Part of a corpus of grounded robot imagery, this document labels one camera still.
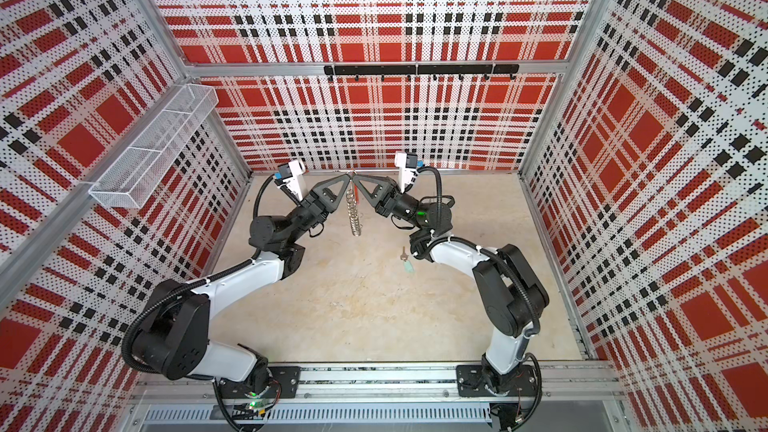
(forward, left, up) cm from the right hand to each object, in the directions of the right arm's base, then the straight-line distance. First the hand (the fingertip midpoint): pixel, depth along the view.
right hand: (350, 182), depth 62 cm
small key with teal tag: (+1, -12, -42) cm, 44 cm away
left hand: (0, -1, 0) cm, 1 cm away
